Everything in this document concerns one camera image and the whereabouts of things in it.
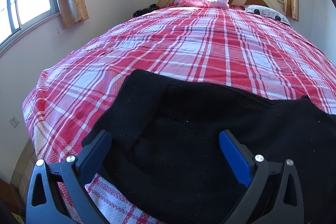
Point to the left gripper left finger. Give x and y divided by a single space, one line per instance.
65 181

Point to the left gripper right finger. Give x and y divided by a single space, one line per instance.
273 191

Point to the black pants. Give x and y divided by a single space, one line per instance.
165 156

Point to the red plaid bed sheet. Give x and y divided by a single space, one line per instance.
227 47

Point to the white black-dotted pillow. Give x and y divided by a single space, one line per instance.
267 12

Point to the black item beside bed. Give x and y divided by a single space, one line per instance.
146 10

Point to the white wall socket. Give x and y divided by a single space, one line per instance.
14 121

